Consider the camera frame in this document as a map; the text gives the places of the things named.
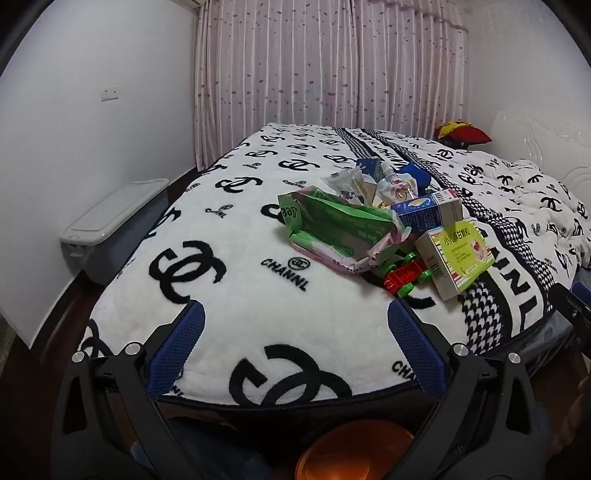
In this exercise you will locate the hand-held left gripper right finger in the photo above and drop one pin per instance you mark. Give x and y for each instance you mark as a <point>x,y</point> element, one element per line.
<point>411,337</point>

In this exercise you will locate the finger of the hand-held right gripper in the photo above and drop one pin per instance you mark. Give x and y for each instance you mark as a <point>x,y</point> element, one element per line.
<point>572,318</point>

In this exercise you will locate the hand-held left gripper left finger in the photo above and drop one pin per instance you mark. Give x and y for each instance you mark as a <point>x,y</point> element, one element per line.
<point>184,332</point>

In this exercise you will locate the blue cloth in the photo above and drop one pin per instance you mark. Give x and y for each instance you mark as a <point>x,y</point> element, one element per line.
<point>418,174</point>

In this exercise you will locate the person's right forearm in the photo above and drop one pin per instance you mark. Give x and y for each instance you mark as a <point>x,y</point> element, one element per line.
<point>582,401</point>

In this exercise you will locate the red green toy car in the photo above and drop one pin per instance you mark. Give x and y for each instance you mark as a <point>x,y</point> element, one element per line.
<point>401,277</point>

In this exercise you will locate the yellow green medicine box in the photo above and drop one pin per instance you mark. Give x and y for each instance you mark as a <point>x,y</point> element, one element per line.
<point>452,258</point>

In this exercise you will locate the white black patterned blanket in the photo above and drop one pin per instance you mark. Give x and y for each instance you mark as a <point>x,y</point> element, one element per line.
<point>231,240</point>

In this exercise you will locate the blue milk carton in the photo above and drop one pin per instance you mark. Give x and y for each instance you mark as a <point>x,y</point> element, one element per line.
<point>425,214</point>

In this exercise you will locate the orange basin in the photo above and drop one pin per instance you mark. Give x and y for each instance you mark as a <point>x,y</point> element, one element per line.
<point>355,452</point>

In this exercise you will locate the green plastic package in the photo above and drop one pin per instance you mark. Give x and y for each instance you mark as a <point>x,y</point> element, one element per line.
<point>332,221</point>

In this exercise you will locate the grey plastic storage box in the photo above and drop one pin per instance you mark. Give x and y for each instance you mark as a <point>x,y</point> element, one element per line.
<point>106,217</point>

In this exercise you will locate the white spout pouch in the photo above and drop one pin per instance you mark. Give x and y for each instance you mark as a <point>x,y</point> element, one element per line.
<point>397,191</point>

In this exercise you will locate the small yellow carton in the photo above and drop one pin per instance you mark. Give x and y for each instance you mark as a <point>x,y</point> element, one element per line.
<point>367,191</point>

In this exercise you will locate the crumpled clear wrapper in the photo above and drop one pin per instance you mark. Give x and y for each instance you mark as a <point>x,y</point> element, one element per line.
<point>344,182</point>

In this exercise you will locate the small blue white carton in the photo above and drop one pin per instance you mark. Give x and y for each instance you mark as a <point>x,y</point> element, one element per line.
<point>367,165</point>

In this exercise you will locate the white headboard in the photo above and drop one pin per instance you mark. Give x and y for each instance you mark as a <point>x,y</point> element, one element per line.
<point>545,138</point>

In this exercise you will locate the red yellow pillow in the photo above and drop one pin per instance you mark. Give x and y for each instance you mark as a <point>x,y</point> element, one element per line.
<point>471,134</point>

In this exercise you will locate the pink speckled curtain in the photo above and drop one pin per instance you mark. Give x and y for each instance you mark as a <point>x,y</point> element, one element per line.
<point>277,69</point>

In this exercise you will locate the white air conditioner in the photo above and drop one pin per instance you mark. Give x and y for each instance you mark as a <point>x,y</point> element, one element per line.
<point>191,2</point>

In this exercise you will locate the white wall outlet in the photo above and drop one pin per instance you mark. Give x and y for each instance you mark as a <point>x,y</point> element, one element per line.
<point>110,93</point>

